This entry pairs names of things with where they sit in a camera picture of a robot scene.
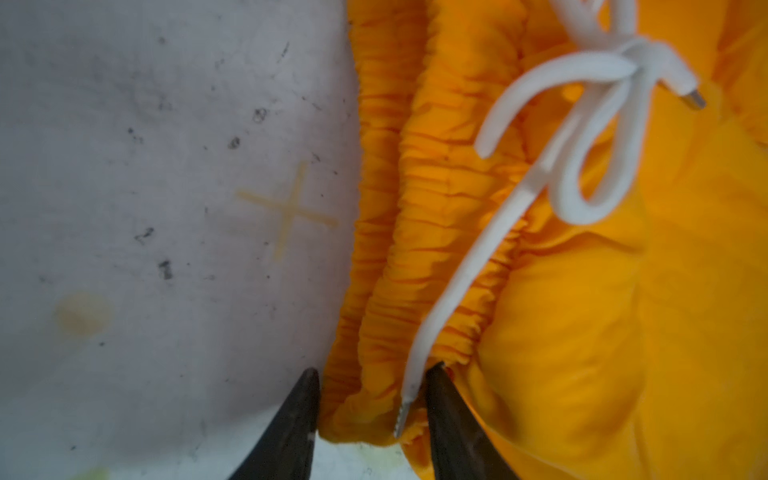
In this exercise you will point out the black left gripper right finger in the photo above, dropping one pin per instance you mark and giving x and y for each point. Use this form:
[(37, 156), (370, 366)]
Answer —
[(460, 448)]

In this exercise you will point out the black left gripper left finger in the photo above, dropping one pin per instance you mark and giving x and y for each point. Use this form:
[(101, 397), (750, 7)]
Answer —
[(285, 449)]

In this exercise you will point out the orange drawstring shorts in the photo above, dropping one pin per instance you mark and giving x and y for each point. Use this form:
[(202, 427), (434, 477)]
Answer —
[(633, 348)]

